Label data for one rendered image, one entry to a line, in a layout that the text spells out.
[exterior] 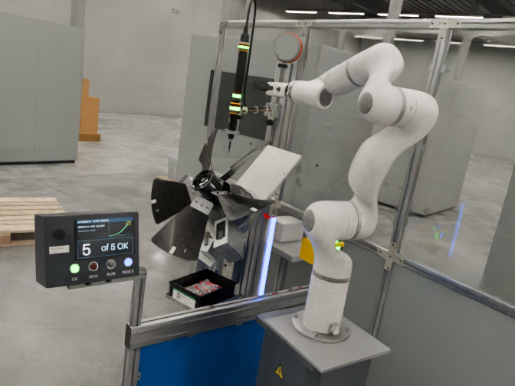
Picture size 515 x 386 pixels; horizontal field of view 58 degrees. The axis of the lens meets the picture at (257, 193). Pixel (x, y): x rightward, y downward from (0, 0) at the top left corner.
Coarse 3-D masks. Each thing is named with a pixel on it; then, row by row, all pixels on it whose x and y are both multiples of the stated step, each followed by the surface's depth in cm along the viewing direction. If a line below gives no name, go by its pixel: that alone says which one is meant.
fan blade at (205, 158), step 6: (216, 132) 224; (210, 138) 230; (210, 144) 225; (204, 150) 234; (210, 150) 221; (204, 156) 232; (210, 156) 218; (204, 162) 230; (210, 162) 216; (204, 168) 230
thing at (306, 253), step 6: (306, 240) 194; (306, 246) 194; (312, 246) 191; (336, 246) 195; (342, 246) 197; (300, 252) 196; (306, 252) 194; (312, 252) 191; (306, 258) 194; (312, 258) 191; (312, 264) 191
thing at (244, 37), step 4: (244, 28) 186; (244, 32) 186; (244, 36) 186; (248, 36) 187; (240, 40) 187; (244, 40) 186; (248, 40) 187; (232, 116) 193; (236, 116) 194; (232, 120) 194; (236, 120) 194; (232, 124) 194; (236, 124) 195; (228, 128) 195; (232, 128) 194; (228, 136) 196; (232, 136) 196
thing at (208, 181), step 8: (200, 176) 208; (208, 176) 204; (216, 176) 205; (192, 184) 207; (200, 184) 204; (208, 184) 201; (216, 184) 204; (224, 184) 213; (200, 192) 204; (208, 192) 203; (208, 200) 211; (216, 200) 208
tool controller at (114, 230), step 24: (48, 216) 121; (72, 216) 124; (96, 216) 128; (120, 216) 132; (48, 240) 120; (72, 240) 124; (96, 240) 128; (120, 240) 132; (48, 264) 120; (120, 264) 133; (48, 288) 121
